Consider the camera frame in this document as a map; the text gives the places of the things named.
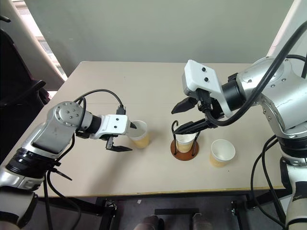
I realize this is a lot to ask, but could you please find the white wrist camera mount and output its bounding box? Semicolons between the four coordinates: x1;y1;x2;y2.
92;114;129;140
181;59;232;118

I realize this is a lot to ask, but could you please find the yellow white paper cup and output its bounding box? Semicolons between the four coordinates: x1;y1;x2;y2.
209;139;236;169
129;120;152;150
175;133;196;154

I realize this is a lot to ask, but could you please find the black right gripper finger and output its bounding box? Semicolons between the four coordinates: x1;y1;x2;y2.
173;120;210;135
171;96;196;114

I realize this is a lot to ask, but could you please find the white window frame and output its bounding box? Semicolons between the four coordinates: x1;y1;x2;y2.
9;0;69;83

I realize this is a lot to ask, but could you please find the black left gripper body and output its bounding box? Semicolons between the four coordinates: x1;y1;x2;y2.
102;134;120;151

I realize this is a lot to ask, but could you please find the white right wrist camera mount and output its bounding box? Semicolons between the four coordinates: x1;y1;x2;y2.
181;59;232;118

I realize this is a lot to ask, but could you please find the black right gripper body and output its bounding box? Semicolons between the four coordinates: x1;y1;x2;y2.
191;88;226;121

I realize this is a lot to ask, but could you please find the wire cup holder brown base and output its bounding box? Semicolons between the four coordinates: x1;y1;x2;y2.
170;120;201;162

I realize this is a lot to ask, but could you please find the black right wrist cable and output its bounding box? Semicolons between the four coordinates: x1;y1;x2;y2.
197;22;307;128

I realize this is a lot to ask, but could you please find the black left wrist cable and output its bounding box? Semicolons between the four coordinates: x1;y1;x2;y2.
73;89;127;115

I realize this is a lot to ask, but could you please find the black robot body cable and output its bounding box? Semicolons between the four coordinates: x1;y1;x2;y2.
248;134;292;230
42;167;83;230

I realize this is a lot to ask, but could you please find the dark rounded shape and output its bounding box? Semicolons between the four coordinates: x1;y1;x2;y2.
138;215;165;230

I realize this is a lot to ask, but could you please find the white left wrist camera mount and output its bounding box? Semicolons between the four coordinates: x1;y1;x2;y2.
92;114;129;140

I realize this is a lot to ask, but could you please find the black zip tie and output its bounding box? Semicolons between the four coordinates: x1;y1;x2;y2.
47;167;73;182

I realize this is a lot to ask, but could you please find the black chair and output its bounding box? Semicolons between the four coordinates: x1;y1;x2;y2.
0;15;52;166

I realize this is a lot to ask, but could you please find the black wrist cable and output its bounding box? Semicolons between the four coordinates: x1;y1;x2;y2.
73;89;127;115
197;22;307;128

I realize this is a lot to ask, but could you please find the black metal table frame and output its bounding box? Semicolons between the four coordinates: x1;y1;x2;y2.
95;193;255;230

